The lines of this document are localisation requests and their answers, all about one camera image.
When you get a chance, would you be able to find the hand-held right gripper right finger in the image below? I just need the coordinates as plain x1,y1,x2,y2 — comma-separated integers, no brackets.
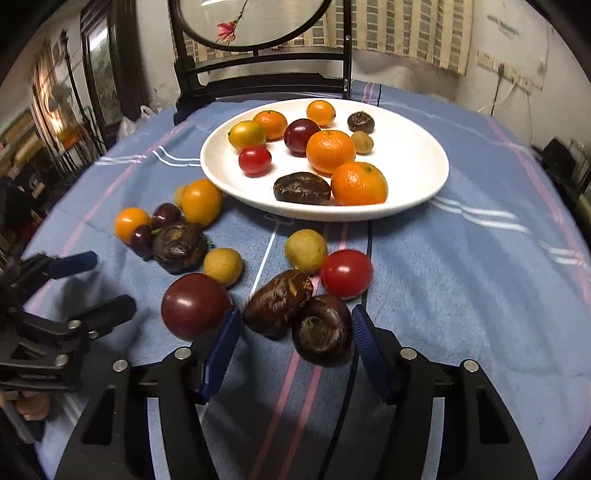
323,305,539,480

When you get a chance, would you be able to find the white plate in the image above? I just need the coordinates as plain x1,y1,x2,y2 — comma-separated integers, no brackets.
200,98,450,222

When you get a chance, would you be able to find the dark red cherry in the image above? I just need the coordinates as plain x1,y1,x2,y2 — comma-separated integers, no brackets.
151,203,182,228
129,224,155,261

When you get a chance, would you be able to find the dark wooden framed panel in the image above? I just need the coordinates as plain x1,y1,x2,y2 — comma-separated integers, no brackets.
79,0,153,139

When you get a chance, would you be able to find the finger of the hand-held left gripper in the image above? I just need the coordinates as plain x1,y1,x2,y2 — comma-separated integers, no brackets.
21,251,99,282
28,294,137,340

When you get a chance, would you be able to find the red cherry tomato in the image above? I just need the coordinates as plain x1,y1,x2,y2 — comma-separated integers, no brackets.
238,145,272,177
320,250,374,300

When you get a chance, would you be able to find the yellow-green round fruit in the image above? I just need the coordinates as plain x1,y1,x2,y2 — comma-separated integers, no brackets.
228,120,267,151

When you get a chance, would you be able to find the person's left hand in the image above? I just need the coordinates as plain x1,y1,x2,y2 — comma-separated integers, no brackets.
14,390,51,422

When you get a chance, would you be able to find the beige checked curtain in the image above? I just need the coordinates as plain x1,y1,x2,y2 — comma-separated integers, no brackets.
182,0,475,76

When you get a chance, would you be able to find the round bird embroidery screen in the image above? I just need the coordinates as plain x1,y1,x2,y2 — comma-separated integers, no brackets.
167,0,352,126

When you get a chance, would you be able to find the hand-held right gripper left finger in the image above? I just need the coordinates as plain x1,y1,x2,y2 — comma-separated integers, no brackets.
54,305,243,480

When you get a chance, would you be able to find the brown water chestnut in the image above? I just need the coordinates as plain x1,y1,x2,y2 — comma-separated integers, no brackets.
347,111,375,134
273,172,332,205
291,294,354,367
243,270,315,339
151,222,208,275

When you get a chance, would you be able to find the small orange kumquat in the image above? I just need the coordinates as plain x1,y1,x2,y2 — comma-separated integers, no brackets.
114,207,151,244
306,100,336,127

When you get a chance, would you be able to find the white plastic bag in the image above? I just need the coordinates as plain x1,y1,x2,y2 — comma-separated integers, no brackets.
115,105,160,141

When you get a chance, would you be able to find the blue striped tablecloth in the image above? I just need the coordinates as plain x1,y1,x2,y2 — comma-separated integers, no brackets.
21,79,591,480

